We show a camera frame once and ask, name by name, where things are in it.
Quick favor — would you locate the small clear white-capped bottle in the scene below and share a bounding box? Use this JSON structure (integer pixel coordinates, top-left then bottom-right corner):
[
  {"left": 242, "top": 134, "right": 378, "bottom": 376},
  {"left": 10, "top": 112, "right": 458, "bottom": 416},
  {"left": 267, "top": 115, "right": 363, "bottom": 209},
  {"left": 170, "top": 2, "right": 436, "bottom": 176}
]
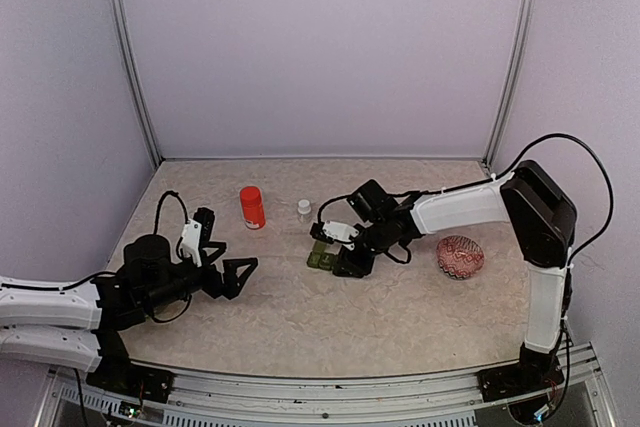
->
[{"left": 297, "top": 199, "right": 312, "bottom": 224}]

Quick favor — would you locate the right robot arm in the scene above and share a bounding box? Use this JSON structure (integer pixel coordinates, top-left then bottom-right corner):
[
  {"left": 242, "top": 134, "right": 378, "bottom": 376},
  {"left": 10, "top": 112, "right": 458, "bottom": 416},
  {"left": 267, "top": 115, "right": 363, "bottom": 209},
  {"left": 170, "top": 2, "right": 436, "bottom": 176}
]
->
[{"left": 310, "top": 160, "right": 577, "bottom": 391}]

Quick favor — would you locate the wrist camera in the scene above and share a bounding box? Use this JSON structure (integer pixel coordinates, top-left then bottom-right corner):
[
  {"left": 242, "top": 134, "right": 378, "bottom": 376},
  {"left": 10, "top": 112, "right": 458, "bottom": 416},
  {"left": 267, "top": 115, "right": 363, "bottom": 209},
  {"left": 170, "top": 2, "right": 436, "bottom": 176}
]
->
[
  {"left": 177, "top": 207, "right": 215, "bottom": 267},
  {"left": 310, "top": 221, "right": 359, "bottom": 249}
]

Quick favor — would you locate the left aluminium frame post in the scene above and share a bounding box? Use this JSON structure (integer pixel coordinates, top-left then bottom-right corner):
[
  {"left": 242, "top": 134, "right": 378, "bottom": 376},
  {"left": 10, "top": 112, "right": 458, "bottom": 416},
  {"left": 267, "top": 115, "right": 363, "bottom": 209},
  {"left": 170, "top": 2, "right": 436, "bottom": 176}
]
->
[{"left": 109, "top": 0, "right": 163, "bottom": 170}]

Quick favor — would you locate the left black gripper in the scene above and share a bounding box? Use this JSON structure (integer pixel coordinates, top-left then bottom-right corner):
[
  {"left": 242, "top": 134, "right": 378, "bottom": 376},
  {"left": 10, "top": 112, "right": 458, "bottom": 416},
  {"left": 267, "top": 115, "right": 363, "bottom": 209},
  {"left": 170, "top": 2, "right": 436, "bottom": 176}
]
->
[{"left": 144, "top": 241, "right": 257, "bottom": 312}]

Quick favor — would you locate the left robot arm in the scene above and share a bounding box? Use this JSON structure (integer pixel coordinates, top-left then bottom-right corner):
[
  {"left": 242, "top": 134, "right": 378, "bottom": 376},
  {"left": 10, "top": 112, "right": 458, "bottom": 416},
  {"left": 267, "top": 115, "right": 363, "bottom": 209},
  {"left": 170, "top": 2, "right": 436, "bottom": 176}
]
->
[{"left": 1, "top": 234, "right": 258, "bottom": 392}]

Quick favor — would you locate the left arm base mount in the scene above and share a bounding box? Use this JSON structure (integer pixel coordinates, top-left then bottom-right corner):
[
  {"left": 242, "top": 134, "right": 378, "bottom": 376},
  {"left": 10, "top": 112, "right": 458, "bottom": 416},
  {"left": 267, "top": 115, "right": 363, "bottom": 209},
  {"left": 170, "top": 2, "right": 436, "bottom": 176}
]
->
[{"left": 86, "top": 361, "right": 175, "bottom": 404}]

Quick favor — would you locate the red patterned oval tin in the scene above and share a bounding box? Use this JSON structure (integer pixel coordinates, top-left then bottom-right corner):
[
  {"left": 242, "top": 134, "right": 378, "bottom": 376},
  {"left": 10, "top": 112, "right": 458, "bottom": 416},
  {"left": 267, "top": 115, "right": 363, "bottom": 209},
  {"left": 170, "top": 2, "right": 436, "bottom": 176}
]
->
[{"left": 436, "top": 235, "right": 485, "bottom": 280}]

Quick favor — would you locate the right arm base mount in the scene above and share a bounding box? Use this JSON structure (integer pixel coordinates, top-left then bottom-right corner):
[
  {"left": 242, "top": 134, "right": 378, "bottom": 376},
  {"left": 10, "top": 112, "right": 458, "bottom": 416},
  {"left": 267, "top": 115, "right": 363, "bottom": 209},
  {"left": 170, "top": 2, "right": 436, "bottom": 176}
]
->
[{"left": 477, "top": 362, "right": 565, "bottom": 403}]

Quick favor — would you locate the right aluminium frame post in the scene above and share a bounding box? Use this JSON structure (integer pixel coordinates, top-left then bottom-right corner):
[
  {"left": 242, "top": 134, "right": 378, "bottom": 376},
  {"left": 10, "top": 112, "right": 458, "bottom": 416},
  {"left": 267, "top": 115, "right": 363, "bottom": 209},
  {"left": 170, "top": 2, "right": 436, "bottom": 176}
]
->
[{"left": 483, "top": 0, "right": 535, "bottom": 167}]

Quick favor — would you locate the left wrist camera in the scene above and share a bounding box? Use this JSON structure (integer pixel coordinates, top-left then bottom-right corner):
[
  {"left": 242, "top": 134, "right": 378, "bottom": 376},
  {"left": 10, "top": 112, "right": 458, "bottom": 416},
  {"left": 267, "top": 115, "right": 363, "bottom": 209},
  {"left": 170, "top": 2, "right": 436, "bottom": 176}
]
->
[{"left": 177, "top": 207, "right": 215, "bottom": 267}]

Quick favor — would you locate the front aluminium rail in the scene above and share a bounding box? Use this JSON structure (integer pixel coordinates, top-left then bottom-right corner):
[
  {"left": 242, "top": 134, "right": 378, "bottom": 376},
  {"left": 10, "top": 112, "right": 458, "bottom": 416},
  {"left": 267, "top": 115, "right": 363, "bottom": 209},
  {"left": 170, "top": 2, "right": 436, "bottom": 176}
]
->
[{"left": 35, "top": 344, "right": 620, "bottom": 426}]

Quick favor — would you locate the aluminium frame post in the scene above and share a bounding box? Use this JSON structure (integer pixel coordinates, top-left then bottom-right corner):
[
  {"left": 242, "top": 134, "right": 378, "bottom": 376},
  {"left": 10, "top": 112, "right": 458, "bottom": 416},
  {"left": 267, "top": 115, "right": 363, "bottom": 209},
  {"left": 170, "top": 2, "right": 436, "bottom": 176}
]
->
[
  {"left": 483, "top": 0, "right": 535, "bottom": 167},
  {"left": 109, "top": 0, "right": 163, "bottom": 170}
]

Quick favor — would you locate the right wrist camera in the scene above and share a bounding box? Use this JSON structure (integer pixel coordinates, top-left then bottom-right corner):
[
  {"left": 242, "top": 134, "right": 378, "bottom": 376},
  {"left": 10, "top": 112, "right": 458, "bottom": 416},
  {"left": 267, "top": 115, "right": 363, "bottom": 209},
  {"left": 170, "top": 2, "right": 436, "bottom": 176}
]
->
[{"left": 310, "top": 221, "right": 359, "bottom": 249}]

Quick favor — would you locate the red pill bottle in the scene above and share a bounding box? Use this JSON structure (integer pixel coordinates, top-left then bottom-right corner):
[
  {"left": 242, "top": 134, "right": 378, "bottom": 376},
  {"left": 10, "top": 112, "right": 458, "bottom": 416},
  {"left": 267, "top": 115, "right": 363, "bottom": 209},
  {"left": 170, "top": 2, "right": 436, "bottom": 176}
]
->
[{"left": 239, "top": 186, "right": 266, "bottom": 230}]

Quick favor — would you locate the green weekly pill organizer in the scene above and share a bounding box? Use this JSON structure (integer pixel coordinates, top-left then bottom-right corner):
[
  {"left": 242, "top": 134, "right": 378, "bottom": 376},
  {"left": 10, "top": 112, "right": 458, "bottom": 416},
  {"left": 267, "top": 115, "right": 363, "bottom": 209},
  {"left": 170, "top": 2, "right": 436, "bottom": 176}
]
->
[{"left": 306, "top": 250, "right": 338, "bottom": 272}]

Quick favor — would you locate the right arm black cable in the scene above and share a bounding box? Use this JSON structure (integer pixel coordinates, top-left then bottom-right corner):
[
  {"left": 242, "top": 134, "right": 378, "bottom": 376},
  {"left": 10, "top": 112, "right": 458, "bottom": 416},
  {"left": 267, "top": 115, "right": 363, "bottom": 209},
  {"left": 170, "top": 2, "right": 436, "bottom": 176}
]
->
[{"left": 315, "top": 132, "right": 615, "bottom": 268}]

